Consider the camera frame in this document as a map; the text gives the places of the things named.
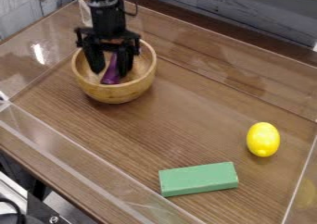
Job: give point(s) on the brown wooden bowl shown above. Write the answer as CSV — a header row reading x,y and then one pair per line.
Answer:
x,y
134,84

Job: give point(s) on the green rectangular block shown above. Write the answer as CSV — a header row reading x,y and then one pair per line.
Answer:
x,y
198,179

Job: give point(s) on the yellow toy lemon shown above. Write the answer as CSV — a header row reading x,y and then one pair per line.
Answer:
x,y
262,139

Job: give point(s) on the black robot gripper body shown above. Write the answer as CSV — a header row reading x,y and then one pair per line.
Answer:
x,y
90,40

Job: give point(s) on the black metal bracket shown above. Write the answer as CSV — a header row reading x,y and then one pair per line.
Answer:
x,y
39,213

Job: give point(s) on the purple toy eggplant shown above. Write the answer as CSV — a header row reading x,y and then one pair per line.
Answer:
x,y
111,76

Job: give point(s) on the clear acrylic tray wall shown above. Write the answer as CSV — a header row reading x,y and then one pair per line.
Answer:
x,y
98,187

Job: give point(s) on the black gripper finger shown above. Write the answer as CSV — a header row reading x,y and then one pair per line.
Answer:
x,y
125,59
95,57

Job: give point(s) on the clear acrylic corner bracket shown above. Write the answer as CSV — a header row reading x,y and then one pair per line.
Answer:
x,y
84,13

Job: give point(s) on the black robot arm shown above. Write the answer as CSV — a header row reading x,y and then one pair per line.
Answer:
x,y
108,17

